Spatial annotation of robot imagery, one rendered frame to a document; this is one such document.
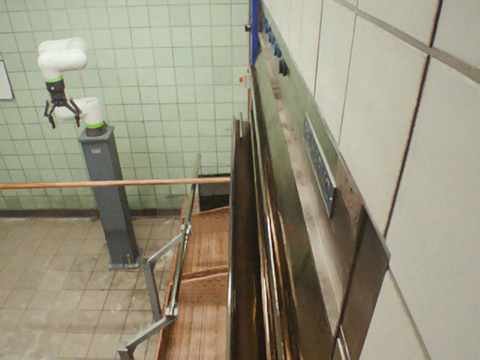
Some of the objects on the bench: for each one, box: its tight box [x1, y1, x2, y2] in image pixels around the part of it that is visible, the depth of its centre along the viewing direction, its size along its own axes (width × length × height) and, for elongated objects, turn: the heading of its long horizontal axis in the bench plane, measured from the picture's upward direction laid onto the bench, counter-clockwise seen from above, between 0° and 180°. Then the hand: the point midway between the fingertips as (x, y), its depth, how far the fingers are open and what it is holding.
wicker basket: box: [155, 272, 228, 360], centre depth 181 cm, size 49×56×28 cm
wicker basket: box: [172, 206, 230, 296], centre depth 231 cm, size 49×56×28 cm
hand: (66, 125), depth 202 cm, fingers open, 13 cm apart
